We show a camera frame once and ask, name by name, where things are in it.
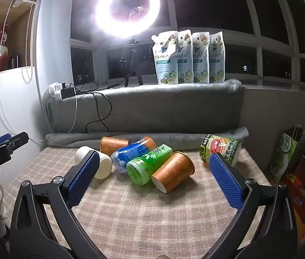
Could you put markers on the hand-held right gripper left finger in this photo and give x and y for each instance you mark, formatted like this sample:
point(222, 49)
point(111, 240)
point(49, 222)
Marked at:
point(83, 176)

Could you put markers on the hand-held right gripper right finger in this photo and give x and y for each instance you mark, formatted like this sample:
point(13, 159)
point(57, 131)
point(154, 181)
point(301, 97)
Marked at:
point(226, 183)

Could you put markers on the white paper cup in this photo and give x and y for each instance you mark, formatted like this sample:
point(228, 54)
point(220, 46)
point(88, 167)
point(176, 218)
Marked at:
point(104, 166)

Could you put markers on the green grapefruit print cup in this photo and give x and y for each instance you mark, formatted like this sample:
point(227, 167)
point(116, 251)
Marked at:
point(220, 145)

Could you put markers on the small orange paper cup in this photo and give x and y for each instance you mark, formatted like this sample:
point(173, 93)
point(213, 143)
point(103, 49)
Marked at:
point(113, 144)

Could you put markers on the large orange paper cup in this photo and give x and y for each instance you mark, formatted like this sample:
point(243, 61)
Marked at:
point(172, 171)

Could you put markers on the rolled grey blanket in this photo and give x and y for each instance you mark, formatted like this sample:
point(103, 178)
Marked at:
point(71, 139)

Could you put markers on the white power strip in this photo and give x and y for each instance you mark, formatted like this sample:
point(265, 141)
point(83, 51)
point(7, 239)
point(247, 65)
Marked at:
point(55, 90)

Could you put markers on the green paper bag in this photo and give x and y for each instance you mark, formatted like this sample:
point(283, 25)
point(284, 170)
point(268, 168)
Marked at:
point(287, 153)

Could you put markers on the black charger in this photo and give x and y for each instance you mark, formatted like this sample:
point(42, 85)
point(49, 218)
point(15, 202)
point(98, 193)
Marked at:
point(68, 93)

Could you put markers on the plaid blanket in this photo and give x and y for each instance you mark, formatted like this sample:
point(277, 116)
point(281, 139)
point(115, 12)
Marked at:
point(147, 221)

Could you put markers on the wooden shelf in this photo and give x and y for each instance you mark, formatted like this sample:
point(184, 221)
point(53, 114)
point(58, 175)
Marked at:
point(20, 35)

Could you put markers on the spouted refill pouch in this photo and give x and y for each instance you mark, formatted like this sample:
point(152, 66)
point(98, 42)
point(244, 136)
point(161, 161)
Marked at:
point(185, 59)
point(217, 59)
point(201, 59)
point(166, 59)

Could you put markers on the black tripod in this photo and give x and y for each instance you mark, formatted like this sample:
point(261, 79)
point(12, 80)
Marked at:
point(132, 59)

